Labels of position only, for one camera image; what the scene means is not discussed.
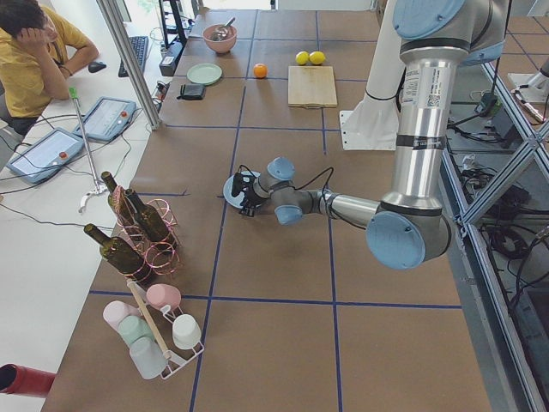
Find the yellow lemon far side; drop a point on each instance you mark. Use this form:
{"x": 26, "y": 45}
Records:
{"x": 302, "y": 58}

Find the dark green wine bottle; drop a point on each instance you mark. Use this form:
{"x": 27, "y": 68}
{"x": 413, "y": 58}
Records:
{"x": 117, "y": 200}
{"x": 148, "y": 218}
{"x": 121, "y": 255}

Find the bamboo cutting board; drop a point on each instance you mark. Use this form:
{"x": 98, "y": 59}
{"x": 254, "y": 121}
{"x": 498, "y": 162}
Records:
{"x": 311, "y": 87}

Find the light blue plate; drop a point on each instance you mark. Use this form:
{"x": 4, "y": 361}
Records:
{"x": 234, "y": 201}

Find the person in yellow shirt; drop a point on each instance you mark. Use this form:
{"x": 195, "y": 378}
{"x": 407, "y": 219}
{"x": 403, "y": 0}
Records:
{"x": 40, "y": 51}

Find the light green plate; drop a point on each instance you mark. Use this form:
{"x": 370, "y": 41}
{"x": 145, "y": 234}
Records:
{"x": 204, "y": 74}

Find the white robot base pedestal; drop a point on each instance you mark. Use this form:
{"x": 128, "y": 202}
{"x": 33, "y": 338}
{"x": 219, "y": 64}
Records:
{"x": 374, "y": 122}

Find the pale pink cup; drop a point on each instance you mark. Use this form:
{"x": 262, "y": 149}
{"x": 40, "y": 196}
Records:
{"x": 116, "y": 311}

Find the pale green cup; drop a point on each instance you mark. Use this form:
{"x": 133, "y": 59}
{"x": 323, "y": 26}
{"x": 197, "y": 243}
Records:
{"x": 132, "y": 328}

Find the yellow lemon near board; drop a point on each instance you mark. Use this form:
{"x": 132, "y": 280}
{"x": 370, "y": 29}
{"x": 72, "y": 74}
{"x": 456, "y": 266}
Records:
{"x": 317, "y": 58}

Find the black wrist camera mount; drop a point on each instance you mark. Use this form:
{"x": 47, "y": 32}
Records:
{"x": 243, "y": 174}

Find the orange mandarin fruit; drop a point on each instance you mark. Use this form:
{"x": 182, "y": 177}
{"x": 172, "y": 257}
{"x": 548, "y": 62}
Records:
{"x": 260, "y": 71}

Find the red cylinder object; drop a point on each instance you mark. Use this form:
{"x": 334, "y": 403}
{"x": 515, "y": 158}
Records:
{"x": 25, "y": 381}

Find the blue teach pendant tablet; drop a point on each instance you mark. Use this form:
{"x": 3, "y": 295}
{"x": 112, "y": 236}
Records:
{"x": 108, "y": 118}
{"x": 46, "y": 157}

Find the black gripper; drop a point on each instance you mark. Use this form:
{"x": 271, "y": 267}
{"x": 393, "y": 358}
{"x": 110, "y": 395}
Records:
{"x": 252, "y": 197}

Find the white wire cup rack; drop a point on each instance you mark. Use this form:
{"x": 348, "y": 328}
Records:
{"x": 175, "y": 362}

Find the dark grey folded cloth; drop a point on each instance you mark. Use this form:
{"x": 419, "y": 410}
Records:
{"x": 191, "y": 91}

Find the white cup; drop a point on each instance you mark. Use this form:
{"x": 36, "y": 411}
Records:
{"x": 186, "y": 333}

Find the pale blue cup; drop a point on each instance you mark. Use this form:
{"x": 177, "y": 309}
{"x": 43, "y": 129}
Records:
{"x": 147, "y": 357}

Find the copper wire bottle rack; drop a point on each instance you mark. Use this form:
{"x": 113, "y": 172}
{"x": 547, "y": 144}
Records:
{"x": 161, "y": 257}

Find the aluminium frame post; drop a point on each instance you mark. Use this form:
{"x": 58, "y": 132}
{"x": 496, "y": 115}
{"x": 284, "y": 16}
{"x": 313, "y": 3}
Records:
{"x": 108, "y": 9}

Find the pink bowl with ice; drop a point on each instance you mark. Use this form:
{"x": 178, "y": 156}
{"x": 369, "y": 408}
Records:
{"x": 217, "y": 44}

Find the metal reacher grabber stick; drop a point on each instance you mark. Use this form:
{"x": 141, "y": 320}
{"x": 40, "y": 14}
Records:
{"x": 99, "y": 186}

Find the steel ice scoop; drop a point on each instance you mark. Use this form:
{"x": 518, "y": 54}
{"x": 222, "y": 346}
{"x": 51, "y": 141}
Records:
{"x": 222, "y": 31}

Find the black computer mouse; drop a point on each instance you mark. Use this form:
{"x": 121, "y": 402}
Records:
{"x": 96, "y": 66}

